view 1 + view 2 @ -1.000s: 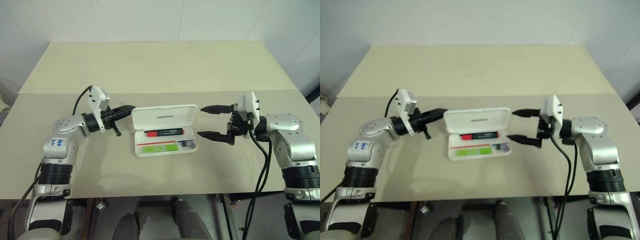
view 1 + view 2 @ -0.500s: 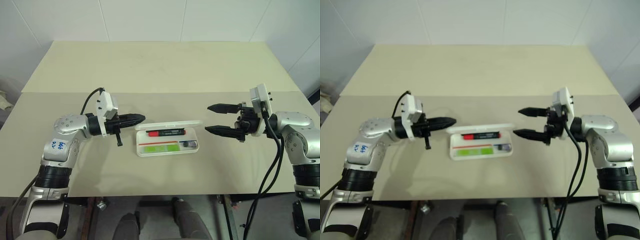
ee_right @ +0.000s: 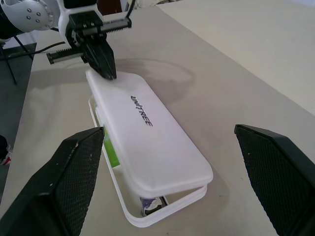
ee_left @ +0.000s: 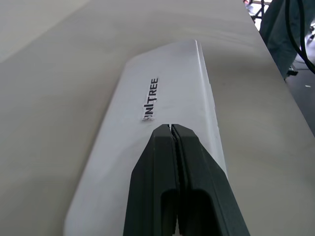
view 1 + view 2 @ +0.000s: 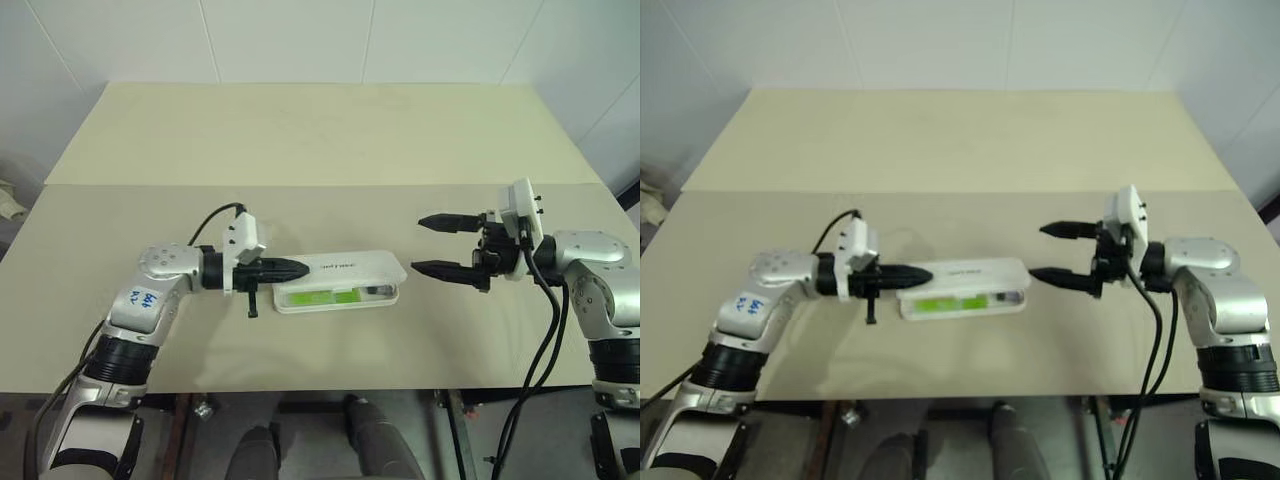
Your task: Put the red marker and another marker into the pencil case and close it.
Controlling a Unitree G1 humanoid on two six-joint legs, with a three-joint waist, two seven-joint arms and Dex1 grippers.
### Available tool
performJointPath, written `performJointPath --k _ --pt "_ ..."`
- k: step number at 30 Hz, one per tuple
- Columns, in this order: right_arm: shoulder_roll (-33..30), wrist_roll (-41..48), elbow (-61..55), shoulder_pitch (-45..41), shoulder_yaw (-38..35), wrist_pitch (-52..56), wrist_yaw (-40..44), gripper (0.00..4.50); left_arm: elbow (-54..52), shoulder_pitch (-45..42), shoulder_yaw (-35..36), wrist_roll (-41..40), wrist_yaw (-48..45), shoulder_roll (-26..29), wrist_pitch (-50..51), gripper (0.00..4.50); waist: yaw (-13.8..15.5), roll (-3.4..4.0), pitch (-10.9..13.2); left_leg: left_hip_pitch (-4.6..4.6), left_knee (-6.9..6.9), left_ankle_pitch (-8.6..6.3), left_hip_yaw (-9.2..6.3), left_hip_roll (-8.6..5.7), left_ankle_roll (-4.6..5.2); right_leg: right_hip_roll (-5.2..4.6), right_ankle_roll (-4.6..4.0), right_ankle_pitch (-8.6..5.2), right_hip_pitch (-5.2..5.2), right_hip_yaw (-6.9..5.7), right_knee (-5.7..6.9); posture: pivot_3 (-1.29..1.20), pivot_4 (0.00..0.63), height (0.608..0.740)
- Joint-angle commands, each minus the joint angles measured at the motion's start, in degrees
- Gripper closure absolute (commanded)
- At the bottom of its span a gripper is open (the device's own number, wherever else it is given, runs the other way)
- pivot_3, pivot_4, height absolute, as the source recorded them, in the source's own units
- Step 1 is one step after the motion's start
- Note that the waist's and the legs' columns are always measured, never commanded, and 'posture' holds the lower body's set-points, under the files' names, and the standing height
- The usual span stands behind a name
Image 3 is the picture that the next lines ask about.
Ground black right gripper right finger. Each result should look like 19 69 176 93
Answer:
234 124 315 236

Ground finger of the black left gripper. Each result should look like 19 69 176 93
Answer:
98 40 117 80
82 41 109 80

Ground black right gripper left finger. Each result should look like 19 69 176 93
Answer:
0 126 105 236

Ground white plastic pencil case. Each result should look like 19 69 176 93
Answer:
85 69 214 227

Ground red white shoe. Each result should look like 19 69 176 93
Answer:
0 145 13 167

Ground black tripod stand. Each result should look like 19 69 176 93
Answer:
0 35 35 86

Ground purple white eraser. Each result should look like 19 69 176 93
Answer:
139 196 164 217

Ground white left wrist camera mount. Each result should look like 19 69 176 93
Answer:
57 0 104 49

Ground black floor cable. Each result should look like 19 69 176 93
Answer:
24 41 67 55

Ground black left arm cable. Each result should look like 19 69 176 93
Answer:
126 0 136 20

